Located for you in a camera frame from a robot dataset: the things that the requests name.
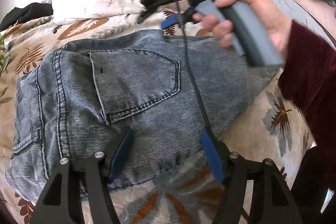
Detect grey-blue denim pants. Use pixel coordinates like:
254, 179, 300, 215
4, 29, 279, 202

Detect black clothing pile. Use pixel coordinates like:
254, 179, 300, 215
1, 2, 54, 31

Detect person's right hand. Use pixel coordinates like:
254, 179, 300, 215
193, 0, 291, 59

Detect cream leaf-print fleece blanket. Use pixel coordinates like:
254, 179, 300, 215
1, 9, 313, 223

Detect light blue quilted cover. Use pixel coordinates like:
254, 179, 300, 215
271, 0, 335, 50

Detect green leaf-print fabric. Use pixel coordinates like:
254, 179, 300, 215
0, 35, 11, 75

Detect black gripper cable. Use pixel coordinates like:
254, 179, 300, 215
160, 0, 219, 146

